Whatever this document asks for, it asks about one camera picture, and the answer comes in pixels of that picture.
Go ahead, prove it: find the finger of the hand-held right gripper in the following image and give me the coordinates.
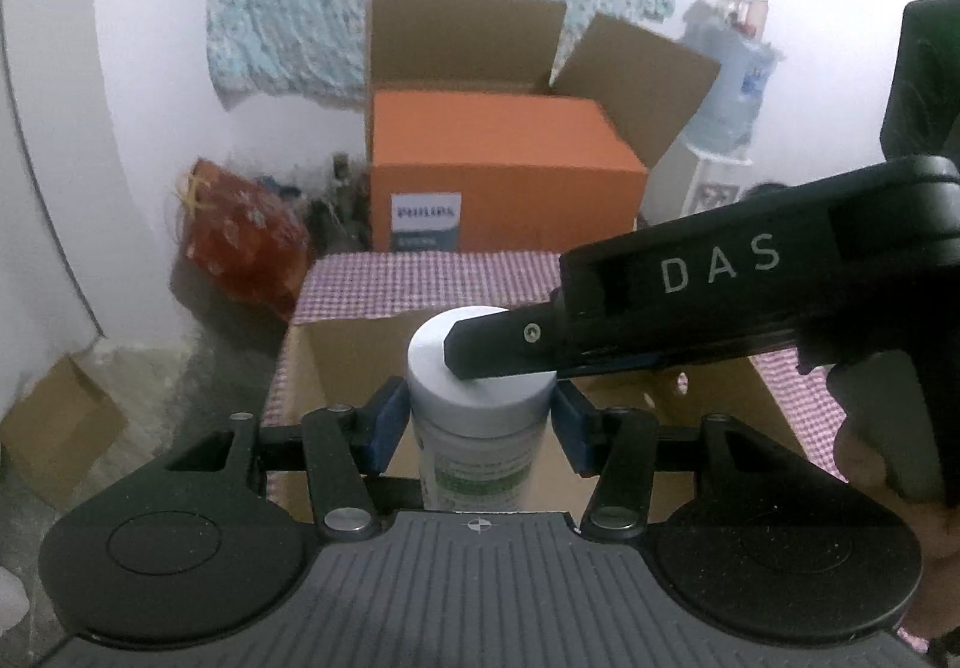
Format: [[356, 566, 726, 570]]
[[445, 304, 562, 382]]

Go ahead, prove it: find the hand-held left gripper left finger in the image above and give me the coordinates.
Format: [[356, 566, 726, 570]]
[[161, 379, 412, 541]]

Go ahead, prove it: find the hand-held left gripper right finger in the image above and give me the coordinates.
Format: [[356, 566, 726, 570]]
[[551, 384, 845, 541]]

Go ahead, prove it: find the white bottle with green label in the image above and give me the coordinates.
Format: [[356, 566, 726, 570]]
[[405, 305, 557, 513]]

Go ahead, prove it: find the person's right hand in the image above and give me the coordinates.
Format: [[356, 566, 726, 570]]
[[829, 360, 960, 564]]

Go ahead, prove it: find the pink checkered blanket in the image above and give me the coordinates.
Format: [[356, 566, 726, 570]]
[[262, 250, 938, 654]]

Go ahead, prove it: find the white water dispenser stand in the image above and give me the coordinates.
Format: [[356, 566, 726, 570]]
[[646, 139, 752, 228]]

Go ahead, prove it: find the orange cardboard box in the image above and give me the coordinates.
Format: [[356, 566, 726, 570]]
[[366, 0, 722, 256]]

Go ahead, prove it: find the dark clutter pile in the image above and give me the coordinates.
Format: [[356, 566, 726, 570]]
[[306, 152, 373, 256]]

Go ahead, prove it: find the blue water jug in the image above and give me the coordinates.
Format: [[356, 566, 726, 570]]
[[679, 0, 777, 153]]

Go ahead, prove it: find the red patterned bag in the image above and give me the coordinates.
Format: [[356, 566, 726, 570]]
[[176, 158, 316, 324]]

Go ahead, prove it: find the small brown cardboard box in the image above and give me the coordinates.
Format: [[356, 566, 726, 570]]
[[0, 353, 128, 511]]

